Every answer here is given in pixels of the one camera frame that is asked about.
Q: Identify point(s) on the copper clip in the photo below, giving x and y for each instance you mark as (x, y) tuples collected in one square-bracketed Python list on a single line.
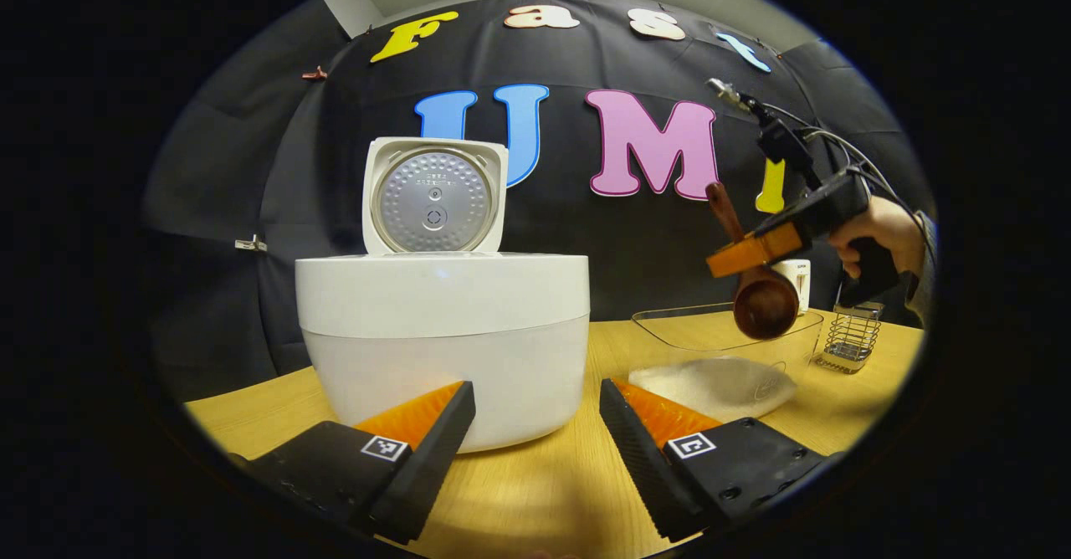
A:
[(315, 74)]

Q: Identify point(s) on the clear plastic container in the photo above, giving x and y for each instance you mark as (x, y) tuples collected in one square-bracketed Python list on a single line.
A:
[(669, 333)]

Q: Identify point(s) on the black backdrop cloth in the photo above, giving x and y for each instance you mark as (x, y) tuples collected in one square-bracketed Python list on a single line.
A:
[(251, 191)]

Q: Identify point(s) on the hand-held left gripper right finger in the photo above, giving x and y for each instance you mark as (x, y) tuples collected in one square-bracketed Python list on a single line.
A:
[(640, 458)]

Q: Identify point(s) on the silver clip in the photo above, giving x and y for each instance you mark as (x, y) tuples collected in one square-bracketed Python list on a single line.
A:
[(251, 245)]

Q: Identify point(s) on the white rice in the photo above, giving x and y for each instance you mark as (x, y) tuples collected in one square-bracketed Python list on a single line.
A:
[(711, 387)]

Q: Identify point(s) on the white rice cooker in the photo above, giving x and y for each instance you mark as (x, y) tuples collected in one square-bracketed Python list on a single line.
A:
[(443, 333)]

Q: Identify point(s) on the brown wooden spoon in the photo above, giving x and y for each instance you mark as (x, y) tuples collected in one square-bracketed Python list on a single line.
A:
[(766, 304)]

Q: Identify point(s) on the white toaster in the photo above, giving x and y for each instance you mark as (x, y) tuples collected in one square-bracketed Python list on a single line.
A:
[(801, 283)]

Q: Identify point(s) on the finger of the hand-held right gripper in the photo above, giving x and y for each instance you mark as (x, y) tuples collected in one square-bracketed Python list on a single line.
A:
[(753, 253)]

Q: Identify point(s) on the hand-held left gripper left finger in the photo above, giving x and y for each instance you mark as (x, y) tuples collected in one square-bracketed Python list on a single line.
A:
[(431, 458)]

